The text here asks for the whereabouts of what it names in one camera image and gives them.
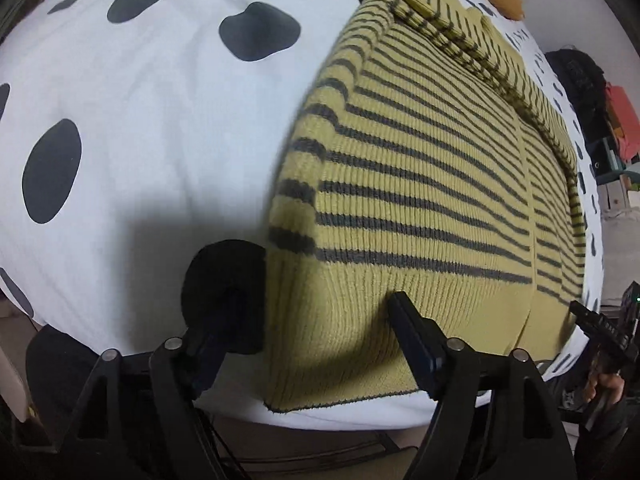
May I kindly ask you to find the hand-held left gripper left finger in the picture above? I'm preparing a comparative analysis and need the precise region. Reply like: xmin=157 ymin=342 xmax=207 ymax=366
xmin=59 ymin=317 xmax=240 ymax=480

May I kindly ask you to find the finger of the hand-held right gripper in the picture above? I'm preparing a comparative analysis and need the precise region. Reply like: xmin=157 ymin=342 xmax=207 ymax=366
xmin=569 ymin=301 xmax=626 ymax=361

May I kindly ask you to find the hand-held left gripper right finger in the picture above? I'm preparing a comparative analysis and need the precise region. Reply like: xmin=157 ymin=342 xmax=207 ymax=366
xmin=387 ymin=291 xmax=573 ymax=480

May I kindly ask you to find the yellow striped knit sweater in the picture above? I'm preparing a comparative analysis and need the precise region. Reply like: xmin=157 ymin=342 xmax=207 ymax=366
xmin=262 ymin=0 xmax=588 ymax=413

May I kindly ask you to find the person's right forearm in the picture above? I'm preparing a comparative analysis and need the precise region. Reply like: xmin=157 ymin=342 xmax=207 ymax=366
xmin=574 ymin=390 xmax=640 ymax=480

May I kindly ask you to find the person's right hand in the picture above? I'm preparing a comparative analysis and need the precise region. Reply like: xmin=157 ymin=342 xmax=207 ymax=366
xmin=584 ymin=371 xmax=627 ymax=431

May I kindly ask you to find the pink box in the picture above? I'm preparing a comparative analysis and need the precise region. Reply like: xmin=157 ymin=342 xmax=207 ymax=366
xmin=604 ymin=84 xmax=640 ymax=162

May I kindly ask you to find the black hanging garment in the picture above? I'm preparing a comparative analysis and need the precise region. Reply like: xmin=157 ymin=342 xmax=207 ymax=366
xmin=544 ymin=49 xmax=617 ymax=147

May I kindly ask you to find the white spotted bed sheet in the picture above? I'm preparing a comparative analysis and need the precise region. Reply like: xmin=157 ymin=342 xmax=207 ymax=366
xmin=0 ymin=0 xmax=606 ymax=431

